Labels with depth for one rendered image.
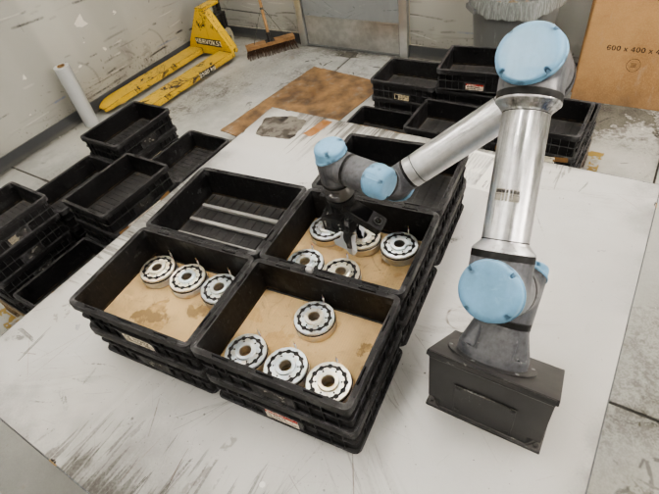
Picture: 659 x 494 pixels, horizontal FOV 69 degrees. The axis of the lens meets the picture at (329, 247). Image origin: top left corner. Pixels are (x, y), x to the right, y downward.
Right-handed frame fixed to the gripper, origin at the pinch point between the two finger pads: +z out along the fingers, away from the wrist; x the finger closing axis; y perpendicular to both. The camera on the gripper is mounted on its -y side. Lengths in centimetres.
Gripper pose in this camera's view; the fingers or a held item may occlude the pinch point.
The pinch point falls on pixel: (358, 246)
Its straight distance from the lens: 134.1
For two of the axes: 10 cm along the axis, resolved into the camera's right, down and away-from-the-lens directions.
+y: -8.9, -2.2, 4.0
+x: -4.2, 7.5, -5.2
